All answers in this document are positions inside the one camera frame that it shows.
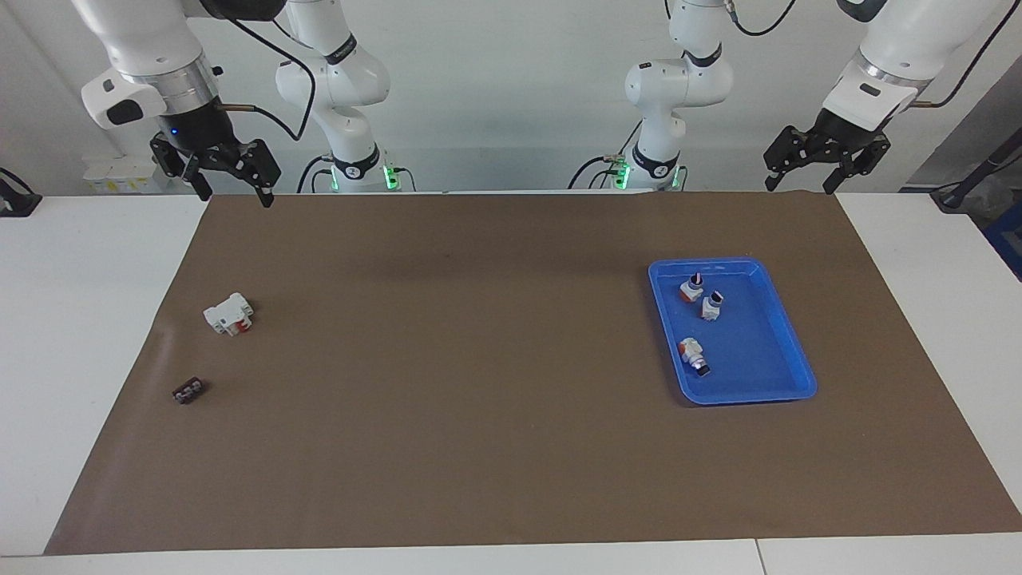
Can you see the blue crate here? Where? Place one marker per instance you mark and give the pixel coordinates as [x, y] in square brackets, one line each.
[1008, 239]

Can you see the brown table mat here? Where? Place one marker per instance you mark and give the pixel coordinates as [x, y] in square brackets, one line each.
[495, 463]

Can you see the black table clamp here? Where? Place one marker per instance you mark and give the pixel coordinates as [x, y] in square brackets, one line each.
[17, 204]

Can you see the white red circuit breaker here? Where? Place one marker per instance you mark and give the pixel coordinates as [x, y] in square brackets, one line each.
[227, 314]

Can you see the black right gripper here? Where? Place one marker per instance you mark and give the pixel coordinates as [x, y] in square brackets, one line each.
[200, 134]

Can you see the blue plastic tray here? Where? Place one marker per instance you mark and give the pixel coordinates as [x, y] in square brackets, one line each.
[758, 383]

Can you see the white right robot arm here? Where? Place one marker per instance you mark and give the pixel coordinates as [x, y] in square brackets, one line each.
[144, 40]

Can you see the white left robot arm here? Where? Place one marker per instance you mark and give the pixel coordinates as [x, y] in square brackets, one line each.
[902, 40]

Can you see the black stand pole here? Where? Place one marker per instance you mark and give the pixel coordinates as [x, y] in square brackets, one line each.
[978, 172]

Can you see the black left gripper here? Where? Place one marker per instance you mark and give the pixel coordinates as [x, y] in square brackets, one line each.
[842, 136]

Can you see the small black terminal block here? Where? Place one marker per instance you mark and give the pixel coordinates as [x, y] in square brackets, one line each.
[189, 391]

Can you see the white cardboard box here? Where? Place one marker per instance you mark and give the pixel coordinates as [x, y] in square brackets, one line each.
[120, 180]

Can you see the white orange rotary switch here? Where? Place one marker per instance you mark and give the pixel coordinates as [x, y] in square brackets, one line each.
[690, 290]
[693, 353]
[711, 307]

